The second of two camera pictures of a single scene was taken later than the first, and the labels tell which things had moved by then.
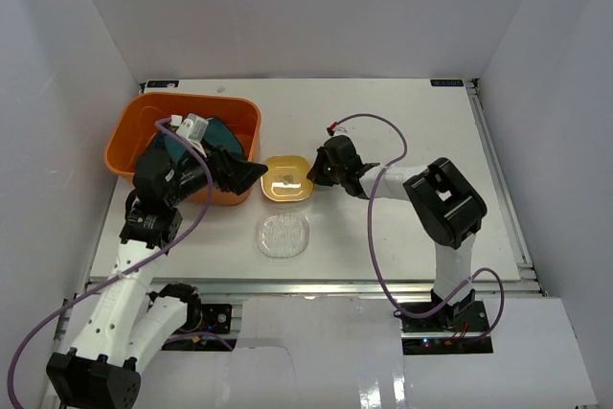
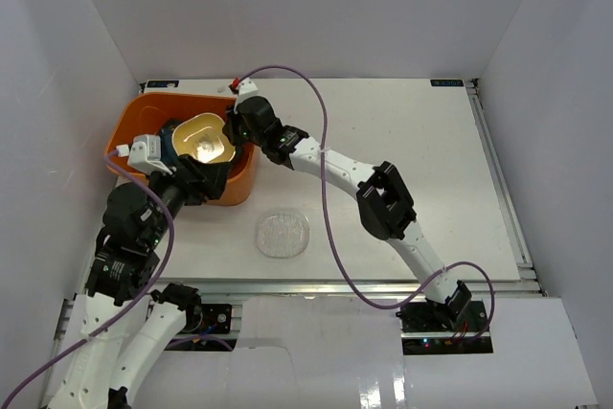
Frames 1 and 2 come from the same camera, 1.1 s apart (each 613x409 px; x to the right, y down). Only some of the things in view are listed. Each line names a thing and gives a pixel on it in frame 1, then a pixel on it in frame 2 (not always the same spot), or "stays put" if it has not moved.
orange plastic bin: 134,124 stays put
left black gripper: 219,169 to 202,174
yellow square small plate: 285,179 to 204,138
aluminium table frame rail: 528,284 stays put
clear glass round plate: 283,236 stays put
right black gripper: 316,174 to 231,128
